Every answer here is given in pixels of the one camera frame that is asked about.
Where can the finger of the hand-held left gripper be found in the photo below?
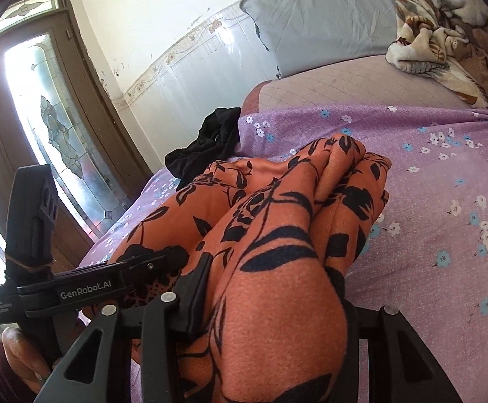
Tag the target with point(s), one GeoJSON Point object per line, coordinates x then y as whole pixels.
{"type": "Point", "coordinates": [155, 266]}

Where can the wooden stained glass door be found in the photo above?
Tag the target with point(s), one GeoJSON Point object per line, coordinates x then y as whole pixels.
{"type": "Point", "coordinates": [59, 134]}

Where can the person's left forearm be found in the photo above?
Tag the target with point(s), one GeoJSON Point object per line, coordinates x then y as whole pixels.
{"type": "Point", "coordinates": [2, 384]}

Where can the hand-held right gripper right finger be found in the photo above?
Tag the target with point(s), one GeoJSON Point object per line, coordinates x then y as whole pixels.
{"type": "Point", "coordinates": [395, 336]}

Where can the grey pillow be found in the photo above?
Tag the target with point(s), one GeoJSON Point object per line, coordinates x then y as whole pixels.
{"type": "Point", "coordinates": [319, 21]}

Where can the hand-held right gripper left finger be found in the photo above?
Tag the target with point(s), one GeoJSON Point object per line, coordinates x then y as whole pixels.
{"type": "Point", "coordinates": [195, 298]}

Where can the person's left hand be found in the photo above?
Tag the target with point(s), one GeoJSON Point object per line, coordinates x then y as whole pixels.
{"type": "Point", "coordinates": [17, 348]}

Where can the purple floral bedsheet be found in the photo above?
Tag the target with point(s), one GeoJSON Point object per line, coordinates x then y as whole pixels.
{"type": "Point", "coordinates": [416, 218]}

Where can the orange black floral garment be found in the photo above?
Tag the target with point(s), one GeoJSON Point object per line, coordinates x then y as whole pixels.
{"type": "Point", "coordinates": [277, 302]}

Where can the pinkish quilted mattress cover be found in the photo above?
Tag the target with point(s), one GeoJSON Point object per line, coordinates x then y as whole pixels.
{"type": "Point", "coordinates": [332, 88]}

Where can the beige floral plush blanket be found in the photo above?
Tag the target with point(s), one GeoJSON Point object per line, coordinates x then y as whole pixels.
{"type": "Point", "coordinates": [445, 37]}

